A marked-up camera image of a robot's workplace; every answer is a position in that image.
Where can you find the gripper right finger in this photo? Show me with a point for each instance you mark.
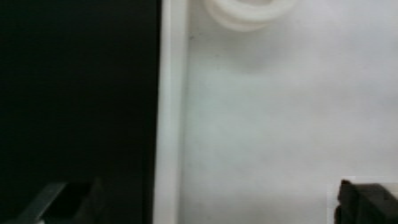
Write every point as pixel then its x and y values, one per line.
pixel 368 204

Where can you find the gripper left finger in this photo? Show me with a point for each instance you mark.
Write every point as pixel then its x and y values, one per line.
pixel 68 204

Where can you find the white square table top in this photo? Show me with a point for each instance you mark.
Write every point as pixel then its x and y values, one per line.
pixel 277 111

